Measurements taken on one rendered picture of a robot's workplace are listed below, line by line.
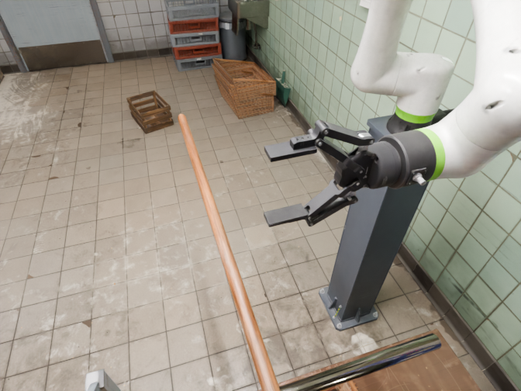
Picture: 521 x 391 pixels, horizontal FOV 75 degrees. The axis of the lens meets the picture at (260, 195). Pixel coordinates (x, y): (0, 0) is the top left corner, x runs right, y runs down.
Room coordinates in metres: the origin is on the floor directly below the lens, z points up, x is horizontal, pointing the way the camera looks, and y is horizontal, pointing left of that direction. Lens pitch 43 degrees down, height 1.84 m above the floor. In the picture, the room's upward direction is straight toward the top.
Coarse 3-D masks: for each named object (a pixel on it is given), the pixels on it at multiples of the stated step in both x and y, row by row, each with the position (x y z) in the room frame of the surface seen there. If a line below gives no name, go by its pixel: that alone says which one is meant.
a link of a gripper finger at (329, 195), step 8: (336, 184) 0.44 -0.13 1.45; (352, 184) 0.41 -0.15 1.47; (360, 184) 0.41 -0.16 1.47; (320, 192) 0.43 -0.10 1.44; (328, 192) 0.42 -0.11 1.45; (336, 192) 0.41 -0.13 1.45; (344, 192) 0.41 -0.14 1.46; (312, 200) 0.42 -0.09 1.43; (320, 200) 0.41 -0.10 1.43; (328, 200) 0.41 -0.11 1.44; (304, 208) 0.41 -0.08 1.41; (312, 208) 0.41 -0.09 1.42; (320, 208) 0.40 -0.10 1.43; (312, 216) 0.40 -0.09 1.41
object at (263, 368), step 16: (192, 144) 0.91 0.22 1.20; (192, 160) 0.83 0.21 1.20; (208, 192) 0.68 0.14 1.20; (208, 208) 0.62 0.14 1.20; (224, 240) 0.51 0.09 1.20; (224, 256) 0.47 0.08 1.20; (240, 288) 0.38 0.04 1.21; (240, 304) 0.35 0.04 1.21; (240, 320) 0.32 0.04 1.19; (256, 320) 0.32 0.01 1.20; (256, 336) 0.28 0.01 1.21; (256, 352) 0.25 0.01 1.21; (256, 368) 0.23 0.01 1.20; (272, 368) 0.23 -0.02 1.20; (272, 384) 0.20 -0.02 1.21
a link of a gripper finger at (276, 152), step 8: (272, 144) 0.40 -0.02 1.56; (280, 144) 0.40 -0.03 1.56; (288, 144) 0.40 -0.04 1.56; (272, 152) 0.38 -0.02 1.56; (280, 152) 0.38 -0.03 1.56; (288, 152) 0.38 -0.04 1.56; (296, 152) 0.38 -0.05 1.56; (304, 152) 0.39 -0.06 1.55; (312, 152) 0.39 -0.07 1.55; (272, 160) 0.37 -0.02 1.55; (280, 160) 0.37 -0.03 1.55
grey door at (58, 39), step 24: (0, 0) 4.30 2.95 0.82; (24, 0) 4.37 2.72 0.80; (48, 0) 4.45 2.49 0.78; (72, 0) 4.52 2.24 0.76; (0, 24) 4.25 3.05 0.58; (24, 24) 4.34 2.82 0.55; (48, 24) 4.42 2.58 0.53; (72, 24) 4.50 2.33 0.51; (96, 24) 4.58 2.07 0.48; (24, 48) 4.30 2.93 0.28; (48, 48) 4.38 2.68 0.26; (72, 48) 4.46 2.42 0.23; (96, 48) 4.55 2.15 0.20; (24, 72) 4.25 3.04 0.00
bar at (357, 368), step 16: (432, 336) 0.30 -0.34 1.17; (384, 352) 0.26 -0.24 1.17; (400, 352) 0.26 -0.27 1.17; (416, 352) 0.27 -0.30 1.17; (336, 368) 0.24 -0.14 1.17; (352, 368) 0.24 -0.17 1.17; (368, 368) 0.24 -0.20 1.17; (384, 368) 0.24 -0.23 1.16; (96, 384) 0.27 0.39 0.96; (112, 384) 0.30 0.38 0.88; (288, 384) 0.21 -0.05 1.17; (304, 384) 0.21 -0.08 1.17; (320, 384) 0.21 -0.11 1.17; (336, 384) 0.21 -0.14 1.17
